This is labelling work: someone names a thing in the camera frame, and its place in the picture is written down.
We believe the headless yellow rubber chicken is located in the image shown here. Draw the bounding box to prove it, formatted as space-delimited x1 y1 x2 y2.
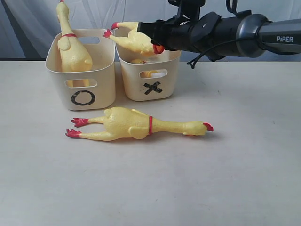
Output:
103 22 165 57

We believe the cream bin marked circle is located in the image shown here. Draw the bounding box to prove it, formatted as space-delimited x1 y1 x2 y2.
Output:
46 29 116 111

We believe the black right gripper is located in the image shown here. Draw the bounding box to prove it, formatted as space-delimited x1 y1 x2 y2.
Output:
137 17 200 51

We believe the blue backdrop curtain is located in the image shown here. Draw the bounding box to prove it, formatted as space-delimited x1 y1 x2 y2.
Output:
0 0 301 60

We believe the cream bin marked cross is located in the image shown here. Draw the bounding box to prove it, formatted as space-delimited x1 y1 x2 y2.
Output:
115 35 182 102

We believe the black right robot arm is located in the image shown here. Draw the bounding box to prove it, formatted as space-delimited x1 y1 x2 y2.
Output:
137 12 301 68

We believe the chicken head with white squeaker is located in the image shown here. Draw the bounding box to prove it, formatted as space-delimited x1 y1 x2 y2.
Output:
130 59 168 79

